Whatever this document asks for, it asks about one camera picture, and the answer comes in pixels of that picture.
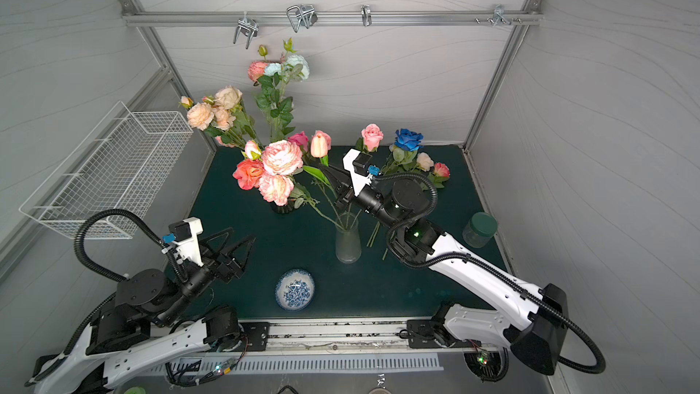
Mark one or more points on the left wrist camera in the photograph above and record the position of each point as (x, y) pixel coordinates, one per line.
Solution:
(183, 236)

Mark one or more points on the blue rose stem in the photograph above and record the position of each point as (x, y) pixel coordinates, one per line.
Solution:
(403, 152)

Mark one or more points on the peach pink peony spray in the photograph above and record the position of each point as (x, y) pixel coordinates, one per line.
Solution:
(223, 117)

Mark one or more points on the red pink rose stem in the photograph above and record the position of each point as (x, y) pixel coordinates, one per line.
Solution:
(439, 175)

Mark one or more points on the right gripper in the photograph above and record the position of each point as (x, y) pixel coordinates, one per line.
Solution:
(346, 191)

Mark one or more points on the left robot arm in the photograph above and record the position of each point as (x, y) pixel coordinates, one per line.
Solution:
(143, 323)

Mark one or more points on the white wire basket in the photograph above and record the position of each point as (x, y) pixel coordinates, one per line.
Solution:
(122, 163)

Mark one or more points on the clear ribbed glass vase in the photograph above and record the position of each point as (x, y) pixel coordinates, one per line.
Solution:
(347, 239)

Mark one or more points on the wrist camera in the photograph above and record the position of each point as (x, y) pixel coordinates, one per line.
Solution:
(361, 169)
(183, 236)

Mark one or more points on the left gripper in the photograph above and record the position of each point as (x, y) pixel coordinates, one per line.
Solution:
(213, 264)

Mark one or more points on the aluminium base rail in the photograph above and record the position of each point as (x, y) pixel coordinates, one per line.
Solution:
(346, 336)

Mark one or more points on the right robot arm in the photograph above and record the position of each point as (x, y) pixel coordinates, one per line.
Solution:
(529, 321)

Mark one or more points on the aluminium crossbar rail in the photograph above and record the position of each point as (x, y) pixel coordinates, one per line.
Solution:
(325, 18)

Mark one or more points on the blue white porcelain bowl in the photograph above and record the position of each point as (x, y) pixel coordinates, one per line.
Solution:
(295, 290)

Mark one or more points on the small pink rose spray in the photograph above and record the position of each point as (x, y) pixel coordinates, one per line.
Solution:
(424, 162)

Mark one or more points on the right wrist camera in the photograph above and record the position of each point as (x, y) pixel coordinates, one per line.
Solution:
(361, 169)

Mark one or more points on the metal hook clamp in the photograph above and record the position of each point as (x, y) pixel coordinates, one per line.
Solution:
(301, 16)
(366, 15)
(246, 30)
(498, 18)

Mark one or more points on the pink tulip stem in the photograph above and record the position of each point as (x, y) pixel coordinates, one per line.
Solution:
(315, 160)

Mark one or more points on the dark red glass vase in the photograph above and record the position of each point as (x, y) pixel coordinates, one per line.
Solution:
(289, 207)

